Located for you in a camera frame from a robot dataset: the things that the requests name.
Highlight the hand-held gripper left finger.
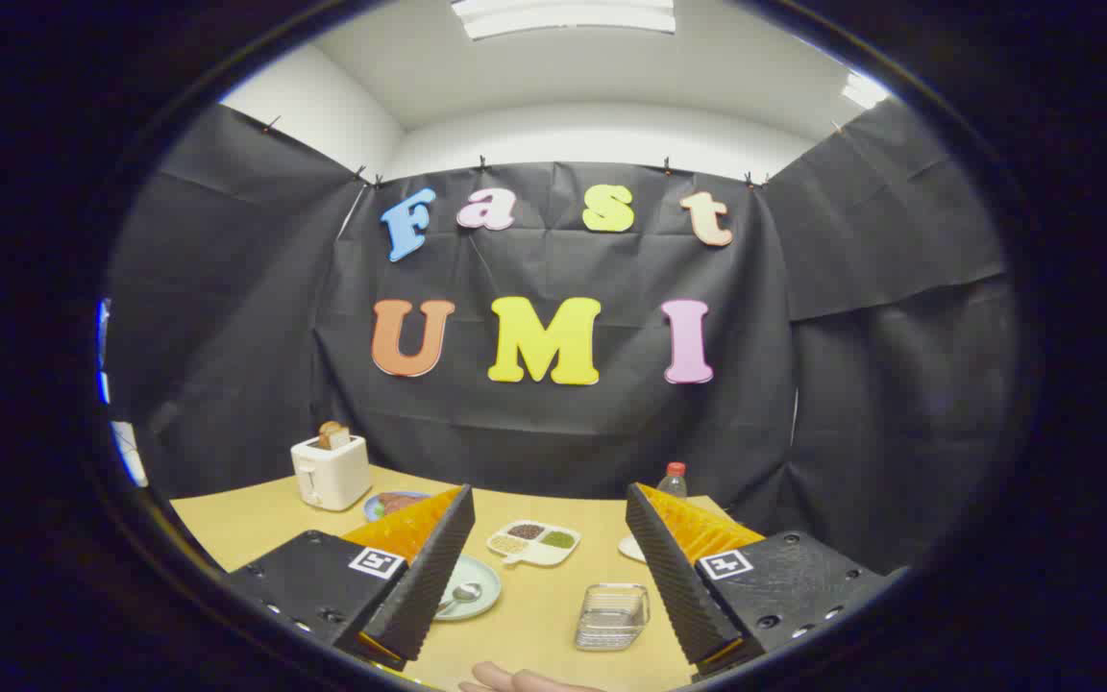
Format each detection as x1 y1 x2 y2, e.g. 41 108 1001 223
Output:
227 483 476 672

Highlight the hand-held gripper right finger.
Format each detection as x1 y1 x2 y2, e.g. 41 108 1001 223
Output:
625 482 905 679

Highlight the pale green plate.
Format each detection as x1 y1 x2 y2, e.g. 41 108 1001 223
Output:
433 555 503 622

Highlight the blue plate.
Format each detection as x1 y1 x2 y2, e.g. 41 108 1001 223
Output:
363 491 431 523

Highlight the white divided bean dish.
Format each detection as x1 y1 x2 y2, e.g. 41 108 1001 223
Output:
486 520 581 568

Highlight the white toaster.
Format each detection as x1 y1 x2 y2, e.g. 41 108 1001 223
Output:
290 434 373 511

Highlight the black backdrop cloth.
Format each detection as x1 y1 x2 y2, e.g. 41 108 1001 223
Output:
107 101 1016 578

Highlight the small ceiling light panel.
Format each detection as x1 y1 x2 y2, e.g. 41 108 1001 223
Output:
842 72 891 110

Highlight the large ceiling light panel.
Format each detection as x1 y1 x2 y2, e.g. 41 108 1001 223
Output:
451 0 677 40

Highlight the metal wire basket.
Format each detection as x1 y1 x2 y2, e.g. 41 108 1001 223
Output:
574 583 651 652

